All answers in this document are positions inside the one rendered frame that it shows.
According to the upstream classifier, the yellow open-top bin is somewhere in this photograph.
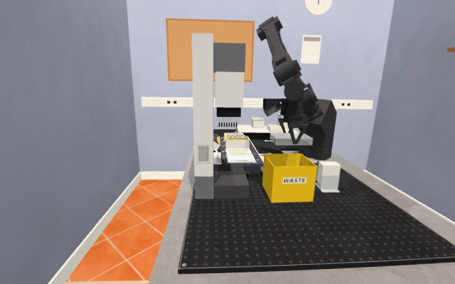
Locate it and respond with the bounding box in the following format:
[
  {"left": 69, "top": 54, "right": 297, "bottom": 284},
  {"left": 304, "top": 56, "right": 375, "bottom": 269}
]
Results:
[{"left": 263, "top": 154, "right": 317, "bottom": 202}]

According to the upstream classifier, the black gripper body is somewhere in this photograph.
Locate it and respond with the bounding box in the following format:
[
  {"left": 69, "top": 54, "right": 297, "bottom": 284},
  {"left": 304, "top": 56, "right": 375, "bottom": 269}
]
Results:
[{"left": 280, "top": 98, "right": 307, "bottom": 124}]

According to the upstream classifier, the white box with label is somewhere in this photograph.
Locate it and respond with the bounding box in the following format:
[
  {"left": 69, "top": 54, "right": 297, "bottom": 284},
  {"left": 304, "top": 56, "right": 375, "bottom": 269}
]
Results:
[{"left": 315, "top": 160, "right": 341, "bottom": 192}]

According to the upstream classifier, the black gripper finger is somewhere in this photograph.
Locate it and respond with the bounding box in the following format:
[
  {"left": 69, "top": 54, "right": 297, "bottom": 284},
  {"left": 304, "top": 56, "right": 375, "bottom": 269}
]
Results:
[
  {"left": 278, "top": 118, "right": 286, "bottom": 132},
  {"left": 288, "top": 124, "right": 309, "bottom": 144}
]

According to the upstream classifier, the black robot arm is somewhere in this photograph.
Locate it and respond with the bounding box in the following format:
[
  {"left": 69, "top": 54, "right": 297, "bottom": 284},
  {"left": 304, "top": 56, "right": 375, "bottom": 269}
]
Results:
[{"left": 256, "top": 16, "right": 324, "bottom": 121}]

